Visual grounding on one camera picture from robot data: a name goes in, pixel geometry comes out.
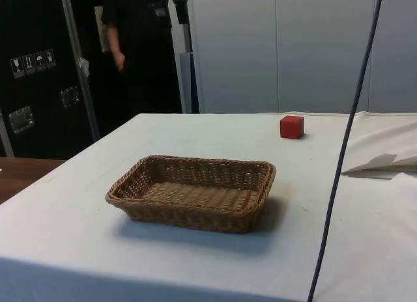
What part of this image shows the red cube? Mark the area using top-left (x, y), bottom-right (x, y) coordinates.
top-left (280, 115), bottom-right (305, 140)

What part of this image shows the pale locker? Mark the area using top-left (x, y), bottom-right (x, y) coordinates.
top-left (190, 0), bottom-right (280, 115)
top-left (276, 0), bottom-right (371, 115)
top-left (367, 0), bottom-right (417, 113)

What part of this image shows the black cabinet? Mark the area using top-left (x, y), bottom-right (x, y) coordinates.
top-left (0, 0), bottom-right (100, 158)

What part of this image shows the black cable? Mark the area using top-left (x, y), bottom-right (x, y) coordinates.
top-left (308, 0), bottom-right (387, 302)

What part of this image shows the person in dark clothes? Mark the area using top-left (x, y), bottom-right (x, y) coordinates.
top-left (100, 0), bottom-right (183, 115)

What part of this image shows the brown wicker basket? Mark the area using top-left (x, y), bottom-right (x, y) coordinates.
top-left (104, 154), bottom-right (277, 235)

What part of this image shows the grey metal pole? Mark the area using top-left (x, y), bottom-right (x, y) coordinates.
top-left (175, 0), bottom-right (196, 115)

